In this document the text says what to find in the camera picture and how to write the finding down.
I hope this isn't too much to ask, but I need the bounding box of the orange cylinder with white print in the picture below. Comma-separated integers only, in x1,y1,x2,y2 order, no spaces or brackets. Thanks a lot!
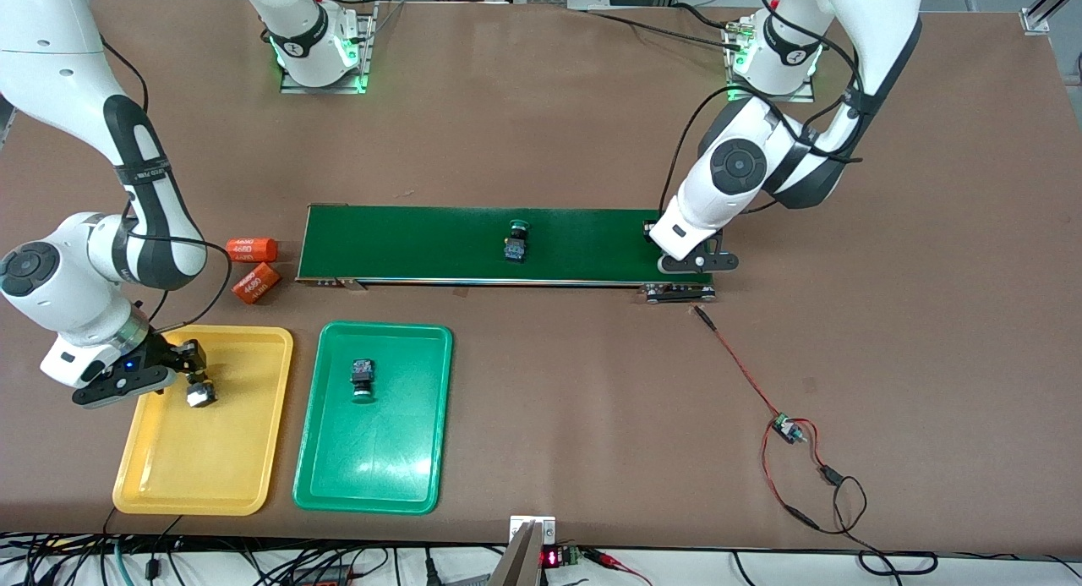
226,236,279,262
232,263,282,306

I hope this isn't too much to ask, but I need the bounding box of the green conveyor belt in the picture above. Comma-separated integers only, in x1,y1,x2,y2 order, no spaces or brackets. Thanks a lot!
296,204,717,304

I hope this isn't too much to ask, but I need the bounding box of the yellow plastic tray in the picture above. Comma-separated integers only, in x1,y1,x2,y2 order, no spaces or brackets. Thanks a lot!
112,324,294,517

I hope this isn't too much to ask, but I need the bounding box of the green plastic tray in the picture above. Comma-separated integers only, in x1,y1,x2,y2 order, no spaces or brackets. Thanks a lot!
292,320,454,515

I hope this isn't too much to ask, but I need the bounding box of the red alligator clip lead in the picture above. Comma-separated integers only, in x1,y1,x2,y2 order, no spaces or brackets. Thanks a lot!
583,548,652,586

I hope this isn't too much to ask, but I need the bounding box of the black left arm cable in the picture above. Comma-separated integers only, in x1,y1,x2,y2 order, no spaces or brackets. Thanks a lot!
657,0,869,225

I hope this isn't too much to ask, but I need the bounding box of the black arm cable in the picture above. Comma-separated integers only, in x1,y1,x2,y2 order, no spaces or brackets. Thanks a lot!
100,35,234,335
657,0,869,225

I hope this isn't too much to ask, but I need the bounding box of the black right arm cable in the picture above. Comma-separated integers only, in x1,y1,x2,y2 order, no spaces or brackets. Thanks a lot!
100,35,234,335

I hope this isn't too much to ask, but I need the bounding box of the red black conveyor wire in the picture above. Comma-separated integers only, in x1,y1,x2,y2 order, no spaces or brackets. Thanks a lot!
693,305,791,426

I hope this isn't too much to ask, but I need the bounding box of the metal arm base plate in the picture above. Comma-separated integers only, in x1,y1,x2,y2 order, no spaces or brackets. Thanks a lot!
281,3,373,95
725,19,817,103

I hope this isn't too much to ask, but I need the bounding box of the black table cable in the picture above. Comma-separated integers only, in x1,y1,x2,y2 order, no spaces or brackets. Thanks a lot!
583,1,749,56

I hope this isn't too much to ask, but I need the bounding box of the tangled black cable bundle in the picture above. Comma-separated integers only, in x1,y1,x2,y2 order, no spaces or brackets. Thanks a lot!
0,531,508,586

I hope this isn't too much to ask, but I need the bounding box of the red black supply wire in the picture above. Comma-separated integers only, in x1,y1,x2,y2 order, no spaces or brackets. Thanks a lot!
761,417,939,580

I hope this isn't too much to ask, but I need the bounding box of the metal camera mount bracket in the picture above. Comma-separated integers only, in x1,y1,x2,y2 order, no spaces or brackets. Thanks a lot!
489,516,556,586

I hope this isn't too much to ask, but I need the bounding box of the aluminium corner bracket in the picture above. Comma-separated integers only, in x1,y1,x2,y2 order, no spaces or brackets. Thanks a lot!
1021,0,1082,36

